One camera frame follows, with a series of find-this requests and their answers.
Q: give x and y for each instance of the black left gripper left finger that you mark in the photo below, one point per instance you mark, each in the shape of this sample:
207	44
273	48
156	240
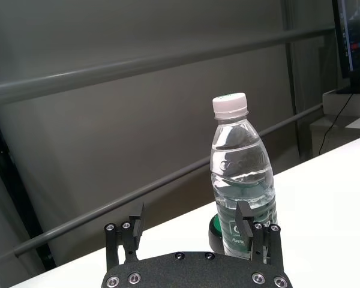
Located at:
136	225

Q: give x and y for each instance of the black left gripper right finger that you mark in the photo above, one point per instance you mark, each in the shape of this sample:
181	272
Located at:
244	225

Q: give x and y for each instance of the clear plastic water bottle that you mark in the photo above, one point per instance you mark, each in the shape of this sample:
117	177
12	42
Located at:
243	180

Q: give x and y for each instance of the black green round button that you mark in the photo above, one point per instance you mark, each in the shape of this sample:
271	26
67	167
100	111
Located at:
214	237

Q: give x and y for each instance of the white rectangular box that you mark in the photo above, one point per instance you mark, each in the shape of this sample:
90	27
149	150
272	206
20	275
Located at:
348	105

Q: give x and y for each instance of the black computer monitor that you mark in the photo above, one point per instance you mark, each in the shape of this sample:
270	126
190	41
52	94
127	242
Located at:
357	36

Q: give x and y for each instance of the thick grey horizontal rail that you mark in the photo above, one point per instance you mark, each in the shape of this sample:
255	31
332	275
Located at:
108	70

